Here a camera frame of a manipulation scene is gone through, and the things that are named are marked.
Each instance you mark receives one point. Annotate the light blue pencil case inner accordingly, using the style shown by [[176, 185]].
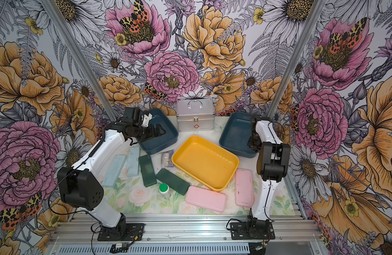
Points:
[[132, 164]]

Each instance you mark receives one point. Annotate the pink pencil case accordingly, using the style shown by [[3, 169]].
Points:
[[244, 191], [206, 199]]

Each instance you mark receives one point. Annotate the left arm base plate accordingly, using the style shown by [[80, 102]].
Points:
[[126, 232]]

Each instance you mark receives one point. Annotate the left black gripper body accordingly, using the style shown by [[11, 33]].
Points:
[[142, 133]]

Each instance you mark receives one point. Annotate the green cap white bottle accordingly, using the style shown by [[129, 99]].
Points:
[[164, 190]]

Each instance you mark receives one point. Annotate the dark green pencil case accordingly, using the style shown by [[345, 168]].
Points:
[[147, 171]]

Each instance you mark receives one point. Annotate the pink pencil case lower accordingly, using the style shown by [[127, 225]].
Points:
[[206, 199]]

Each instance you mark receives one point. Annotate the floral table mat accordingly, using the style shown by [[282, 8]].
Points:
[[130, 196]]

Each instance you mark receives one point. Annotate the aluminium front rail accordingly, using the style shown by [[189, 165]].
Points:
[[185, 229]]

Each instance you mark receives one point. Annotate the teal storage tray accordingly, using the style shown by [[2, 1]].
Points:
[[236, 135], [168, 133]]

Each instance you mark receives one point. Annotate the silver metal first-aid case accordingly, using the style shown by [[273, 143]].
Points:
[[195, 115]]

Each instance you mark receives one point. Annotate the yellow storage tray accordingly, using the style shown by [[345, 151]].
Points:
[[206, 162]]

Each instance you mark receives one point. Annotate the light blue pencil case outer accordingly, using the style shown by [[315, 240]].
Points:
[[114, 171]]

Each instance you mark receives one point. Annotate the dark green pencil case slanted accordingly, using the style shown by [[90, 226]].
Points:
[[173, 181]]

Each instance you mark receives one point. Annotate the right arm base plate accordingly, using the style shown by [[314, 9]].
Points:
[[240, 231]]

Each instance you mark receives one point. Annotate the small green circuit board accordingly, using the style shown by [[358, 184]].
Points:
[[119, 248]]

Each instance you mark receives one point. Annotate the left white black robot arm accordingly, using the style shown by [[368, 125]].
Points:
[[79, 185]]

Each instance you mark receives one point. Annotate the small clear packet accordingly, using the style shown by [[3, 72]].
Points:
[[166, 159]]

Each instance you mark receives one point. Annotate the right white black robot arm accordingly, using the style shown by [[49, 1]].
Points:
[[272, 166]]

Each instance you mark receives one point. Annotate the pink pencil case right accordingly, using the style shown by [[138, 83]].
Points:
[[244, 191]]

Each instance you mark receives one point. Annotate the light blue pencil case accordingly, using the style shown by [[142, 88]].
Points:
[[114, 171], [132, 164]]

